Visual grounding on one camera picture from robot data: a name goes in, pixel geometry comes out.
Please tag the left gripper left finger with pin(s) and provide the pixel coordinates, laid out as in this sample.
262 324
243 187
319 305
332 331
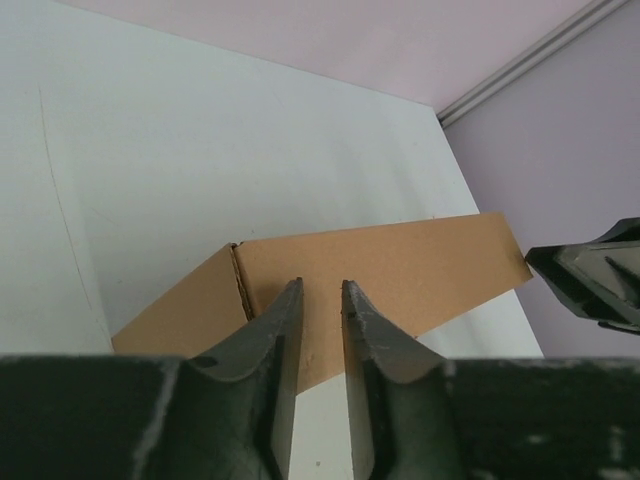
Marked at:
225 414

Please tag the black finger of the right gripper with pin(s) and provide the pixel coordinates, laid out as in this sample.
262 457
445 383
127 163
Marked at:
596 280

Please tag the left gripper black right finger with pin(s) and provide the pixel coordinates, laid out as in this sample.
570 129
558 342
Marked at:
414 414

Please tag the cardboard box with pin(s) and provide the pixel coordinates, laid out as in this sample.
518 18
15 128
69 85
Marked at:
418 274

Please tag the right aluminium frame post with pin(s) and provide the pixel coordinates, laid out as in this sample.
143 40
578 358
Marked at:
588 17

